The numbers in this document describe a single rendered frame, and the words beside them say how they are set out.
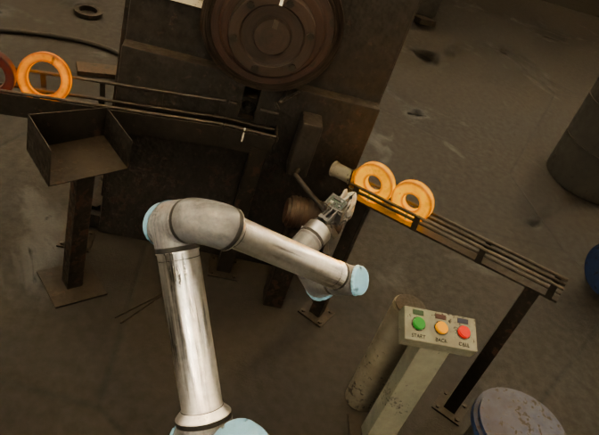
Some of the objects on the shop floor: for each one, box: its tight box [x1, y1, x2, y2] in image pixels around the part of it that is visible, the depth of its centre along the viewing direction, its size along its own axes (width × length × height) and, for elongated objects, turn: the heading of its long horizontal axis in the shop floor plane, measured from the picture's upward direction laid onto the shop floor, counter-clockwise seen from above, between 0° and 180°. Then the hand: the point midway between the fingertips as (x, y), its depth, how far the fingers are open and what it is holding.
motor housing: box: [263, 195, 343, 308], centre depth 259 cm, size 13×22×54 cm, turn 71°
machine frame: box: [89, 0, 427, 266], centre depth 262 cm, size 73×108×176 cm
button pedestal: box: [348, 306, 477, 435], centre depth 216 cm, size 16×24×62 cm, turn 71°
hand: (352, 196), depth 221 cm, fingers closed
